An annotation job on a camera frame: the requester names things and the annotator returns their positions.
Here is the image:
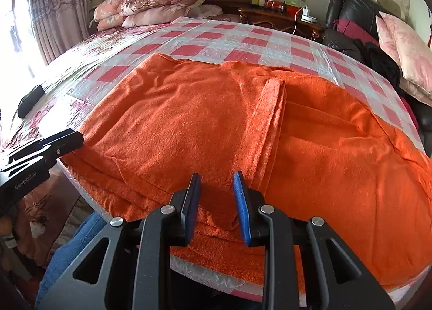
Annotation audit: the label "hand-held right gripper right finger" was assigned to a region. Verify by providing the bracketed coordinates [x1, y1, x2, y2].
[234, 171, 395, 310]

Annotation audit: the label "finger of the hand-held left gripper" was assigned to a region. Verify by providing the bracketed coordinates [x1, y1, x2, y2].
[0, 128, 84, 175]

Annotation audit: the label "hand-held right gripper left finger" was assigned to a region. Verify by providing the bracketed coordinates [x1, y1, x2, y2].
[37, 172, 202, 310]

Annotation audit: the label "orange pants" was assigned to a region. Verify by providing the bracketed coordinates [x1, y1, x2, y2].
[61, 53, 432, 292]

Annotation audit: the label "black pouch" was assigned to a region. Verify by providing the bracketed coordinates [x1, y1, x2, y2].
[18, 85, 46, 119]

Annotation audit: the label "bright window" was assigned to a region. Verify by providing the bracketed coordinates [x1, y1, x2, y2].
[0, 0, 38, 77]

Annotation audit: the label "pink patterned curtain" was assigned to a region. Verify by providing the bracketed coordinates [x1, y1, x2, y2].
[29, 0, 92, 67]

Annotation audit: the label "pink floral folded quilt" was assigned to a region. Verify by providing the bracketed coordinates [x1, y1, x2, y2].
[94, 0, 136, 31]

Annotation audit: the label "pale pink folded quilt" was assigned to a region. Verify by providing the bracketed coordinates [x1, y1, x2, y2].
[121, 2, 203, 28]

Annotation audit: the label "pale bed pillow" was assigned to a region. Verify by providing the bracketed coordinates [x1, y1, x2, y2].
[189, 4, 224, 19]

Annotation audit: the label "carved wooden nightstand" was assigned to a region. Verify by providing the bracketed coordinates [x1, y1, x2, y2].
[238, 6, 325, 41]

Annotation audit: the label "black clothing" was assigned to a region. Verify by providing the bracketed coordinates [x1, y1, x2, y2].
[354, 40, 406, 92]

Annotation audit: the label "maroon cushion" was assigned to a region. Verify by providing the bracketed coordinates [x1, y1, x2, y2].
[332, 19, 380, 44]

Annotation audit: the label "pink floral pillow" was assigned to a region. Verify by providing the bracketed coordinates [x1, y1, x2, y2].
[379, 11, 432, 96]
[375, 14, 432, 108]

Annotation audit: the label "black leather armchair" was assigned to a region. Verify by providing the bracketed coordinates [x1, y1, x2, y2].
[322, 0, 432, 148]

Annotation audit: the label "white cable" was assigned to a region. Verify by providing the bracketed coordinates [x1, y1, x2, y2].
[292, 6, 306, 35]

